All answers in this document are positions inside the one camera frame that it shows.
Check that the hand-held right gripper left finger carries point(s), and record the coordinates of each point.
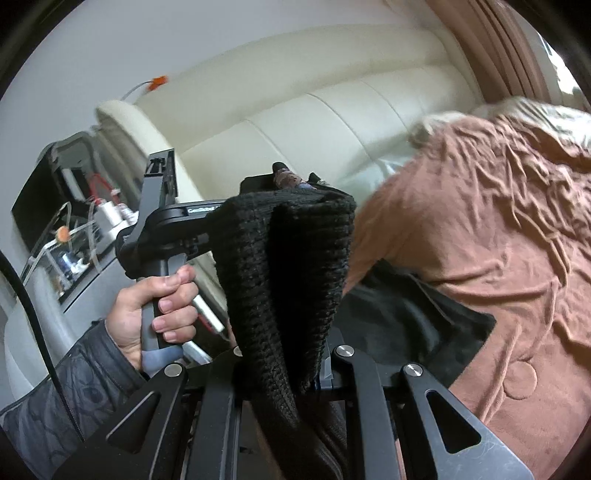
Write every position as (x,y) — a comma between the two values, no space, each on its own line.
(217,397)

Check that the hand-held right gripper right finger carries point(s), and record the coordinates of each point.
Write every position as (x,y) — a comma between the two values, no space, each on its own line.
(355,383)

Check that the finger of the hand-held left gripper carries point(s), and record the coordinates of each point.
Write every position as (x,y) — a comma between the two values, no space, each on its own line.
(256,183)
(318,181)

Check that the black t-shirt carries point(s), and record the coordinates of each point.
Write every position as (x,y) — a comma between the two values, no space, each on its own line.
(286,277)

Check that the person's left forearm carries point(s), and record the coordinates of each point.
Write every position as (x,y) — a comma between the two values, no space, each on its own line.
(69,397)

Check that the folded black clothes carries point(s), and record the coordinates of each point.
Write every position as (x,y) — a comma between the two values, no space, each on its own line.
(406,323)

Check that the person's left hand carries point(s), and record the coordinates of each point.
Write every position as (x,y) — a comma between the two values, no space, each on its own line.
(127,314)

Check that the white bottles on desk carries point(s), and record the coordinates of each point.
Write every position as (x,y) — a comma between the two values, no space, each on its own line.
(113,212)

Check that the white pillow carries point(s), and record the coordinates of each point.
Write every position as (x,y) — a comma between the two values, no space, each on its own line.
(383,173)

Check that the cream padded headboard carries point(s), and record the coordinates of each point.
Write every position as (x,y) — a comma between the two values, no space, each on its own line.
(300,92)

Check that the small orange item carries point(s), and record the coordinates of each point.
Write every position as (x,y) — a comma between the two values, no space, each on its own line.
(158,82)

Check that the black monitor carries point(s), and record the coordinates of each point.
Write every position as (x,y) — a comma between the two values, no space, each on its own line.
(34,203)

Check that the brown blanket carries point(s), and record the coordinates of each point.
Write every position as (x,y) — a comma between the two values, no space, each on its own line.
(485,230)

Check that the brown curtain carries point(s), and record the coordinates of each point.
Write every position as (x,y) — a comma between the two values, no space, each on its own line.
(489,46)

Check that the grey quilt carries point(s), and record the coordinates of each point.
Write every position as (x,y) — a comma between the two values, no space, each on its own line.
(554,115)

